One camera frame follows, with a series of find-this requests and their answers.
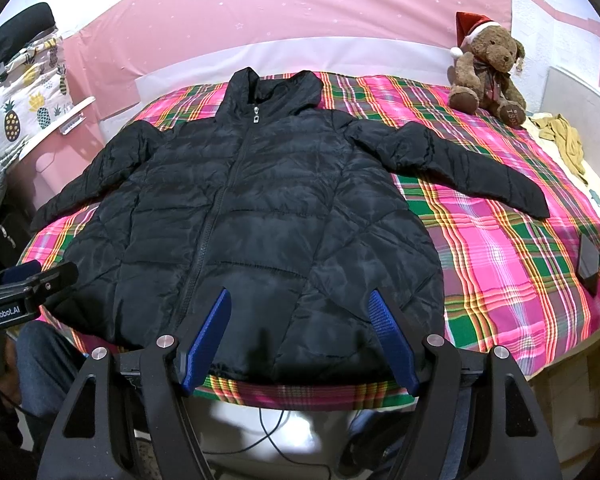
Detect black puffer jacket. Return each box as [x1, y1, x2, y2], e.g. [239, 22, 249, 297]
[32, 68, 550, 387]

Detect brown teddy bear santa hat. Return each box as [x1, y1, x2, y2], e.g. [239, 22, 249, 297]
[449, 11, 527, 128]

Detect white bed headboard panel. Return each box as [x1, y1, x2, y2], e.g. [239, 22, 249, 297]
[135, 37, 452, 104]

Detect white board at bedside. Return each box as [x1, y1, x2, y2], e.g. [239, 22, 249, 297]
[540, 67, 600, 176]

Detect pineapple print fabric bag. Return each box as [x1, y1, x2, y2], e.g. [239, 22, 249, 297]
[0, 27, 73, 174]

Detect black cushion on bag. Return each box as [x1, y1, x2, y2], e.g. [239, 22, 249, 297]
[0, 2, 55, 64]

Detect person's leg blue jeans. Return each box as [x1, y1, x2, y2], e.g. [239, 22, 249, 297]
[16, 321, 86, 418]

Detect white shelf edge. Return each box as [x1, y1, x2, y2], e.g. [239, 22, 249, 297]
[17, 96, 96, 162]

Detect yellow crumpled cloth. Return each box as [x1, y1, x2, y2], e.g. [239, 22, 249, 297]
[531, 114, 588, 184]

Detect black cable on floor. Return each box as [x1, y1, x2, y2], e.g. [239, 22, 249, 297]
[201, 406, 334, 480]

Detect black phone on bed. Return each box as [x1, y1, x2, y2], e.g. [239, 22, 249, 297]
[577, 234, 600, 297]

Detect pink plaid bed blanket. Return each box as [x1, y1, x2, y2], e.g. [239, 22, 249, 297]
[18, 71, 600, 412]

